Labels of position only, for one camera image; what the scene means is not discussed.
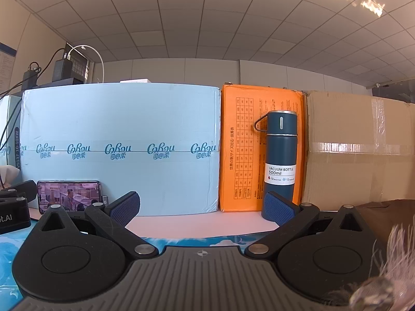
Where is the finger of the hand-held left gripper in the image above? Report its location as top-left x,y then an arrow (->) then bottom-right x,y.
0,188 -> 27,199
8,180 -> 37,202

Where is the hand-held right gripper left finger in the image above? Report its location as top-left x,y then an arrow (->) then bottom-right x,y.
32,192 -> 159,260

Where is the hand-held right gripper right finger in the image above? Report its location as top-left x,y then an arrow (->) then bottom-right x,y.
244,192 -> 374,260

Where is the black smartphone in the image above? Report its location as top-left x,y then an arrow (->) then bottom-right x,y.
37,180 -> 103,215

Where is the dark blue vacuum bottle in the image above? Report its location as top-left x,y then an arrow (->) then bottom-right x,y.
254,110 -> 299,222

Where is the orange cardboard box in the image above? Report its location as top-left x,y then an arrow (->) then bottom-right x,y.
219,83 -> 307,213

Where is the light blue box white label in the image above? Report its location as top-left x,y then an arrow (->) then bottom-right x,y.
0,95 -> 23,183

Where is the printed desk mat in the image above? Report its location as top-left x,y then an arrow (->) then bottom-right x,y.
0,223 -> 325,302

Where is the large light blue cardboard box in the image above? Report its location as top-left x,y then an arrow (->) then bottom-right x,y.
20,82 -> 222,216

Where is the brown cardboard box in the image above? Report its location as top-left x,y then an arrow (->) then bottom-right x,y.
301,90 -> 415,208

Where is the small black power adapter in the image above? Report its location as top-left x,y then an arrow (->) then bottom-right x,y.
22,62 -> 41,90

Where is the dark flat box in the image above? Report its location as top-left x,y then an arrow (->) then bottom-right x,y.
36,76 -> 87,87

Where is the fluffy pink sleeve cuff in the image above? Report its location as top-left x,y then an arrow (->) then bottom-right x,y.
324,222 -> 415,311

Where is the large black power adapter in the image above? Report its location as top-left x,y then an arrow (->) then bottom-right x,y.
52,58 -> 74,81

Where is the wall poster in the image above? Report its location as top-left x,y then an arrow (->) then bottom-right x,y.
0,41 -> 17,94

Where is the black power cable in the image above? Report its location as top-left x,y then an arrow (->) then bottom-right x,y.
0,48 -> 66,104

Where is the white charging cable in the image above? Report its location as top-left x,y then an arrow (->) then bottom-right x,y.
66,45 -> 105,83

